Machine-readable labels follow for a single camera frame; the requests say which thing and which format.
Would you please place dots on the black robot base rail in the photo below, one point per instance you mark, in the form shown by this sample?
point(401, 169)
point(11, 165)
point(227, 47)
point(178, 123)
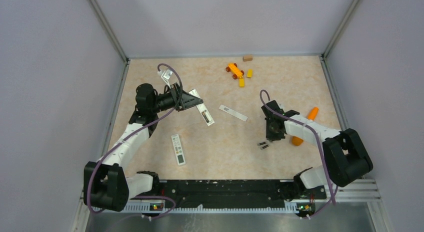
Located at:
point(234, 194)

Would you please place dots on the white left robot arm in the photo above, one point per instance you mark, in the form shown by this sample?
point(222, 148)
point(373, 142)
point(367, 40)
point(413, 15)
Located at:
point(106, 186)

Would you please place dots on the yellow flat brick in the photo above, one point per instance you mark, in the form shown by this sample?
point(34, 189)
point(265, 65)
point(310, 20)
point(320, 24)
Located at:
point(241, 82)
point(249, 73)

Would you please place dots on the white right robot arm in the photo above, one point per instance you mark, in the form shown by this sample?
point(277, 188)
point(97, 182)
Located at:
point(344, 156)

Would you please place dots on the yellow flat brick lower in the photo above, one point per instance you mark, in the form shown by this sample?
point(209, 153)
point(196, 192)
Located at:
point(241, 82)

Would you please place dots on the white remote control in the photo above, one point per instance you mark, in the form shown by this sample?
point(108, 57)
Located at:
point(202, 108)

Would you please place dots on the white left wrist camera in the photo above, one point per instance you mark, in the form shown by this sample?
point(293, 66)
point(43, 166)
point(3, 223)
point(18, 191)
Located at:
point(165, 76)

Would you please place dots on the white remote battery cover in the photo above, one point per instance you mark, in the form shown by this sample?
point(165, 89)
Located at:
point(233, 113)

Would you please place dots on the white remote with buttons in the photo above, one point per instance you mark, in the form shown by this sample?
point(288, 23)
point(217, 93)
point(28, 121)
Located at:
point(178, 150)

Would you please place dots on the yellow toy brick car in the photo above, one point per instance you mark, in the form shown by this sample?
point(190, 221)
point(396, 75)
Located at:
point(236, 72)

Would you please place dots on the small wooden block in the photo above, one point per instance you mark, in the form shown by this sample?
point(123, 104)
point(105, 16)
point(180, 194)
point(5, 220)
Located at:
point(247, 58)

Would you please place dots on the yellow flat brick upper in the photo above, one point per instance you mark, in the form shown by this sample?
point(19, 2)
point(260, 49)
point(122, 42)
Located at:
point(249, 73)

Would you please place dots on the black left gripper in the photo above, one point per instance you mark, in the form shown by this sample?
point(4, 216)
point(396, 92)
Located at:
point(182, 100)

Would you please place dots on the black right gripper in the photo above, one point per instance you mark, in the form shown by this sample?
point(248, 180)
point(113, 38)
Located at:
point(270, 136)

